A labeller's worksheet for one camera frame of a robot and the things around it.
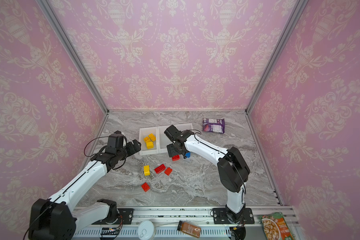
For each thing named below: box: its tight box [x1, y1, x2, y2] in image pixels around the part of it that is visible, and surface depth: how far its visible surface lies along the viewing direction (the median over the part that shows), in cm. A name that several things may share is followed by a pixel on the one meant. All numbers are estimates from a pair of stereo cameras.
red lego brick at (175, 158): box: [172, 154, 180, 162], surface depth 95 cm
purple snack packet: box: [202, 118, 225, 134], surface depth 111 cm
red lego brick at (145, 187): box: [141, 182, 151, 192], surface depth 84 cm
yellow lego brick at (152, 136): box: [148, 133, 156, 142], surface depth 104 cm
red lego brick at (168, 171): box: [164, 167, 173, 176], surface depth 91 cm
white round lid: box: [137, 220, 156, 240], surface depth 67 cm
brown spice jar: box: [177, 220, 202, 239], surface depth 69 cm
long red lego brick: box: [154, 164, 166, 174], surface depth 91 cm
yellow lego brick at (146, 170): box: [143, 165, 151, 176], surface depth 89 cm
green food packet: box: [258, 212, 294, 240], surface depth 72 cm
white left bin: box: [139, 126, 166, 155], surface depth 101 cm
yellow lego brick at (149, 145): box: [146, 141, 154, 149], surface depth 100 cm
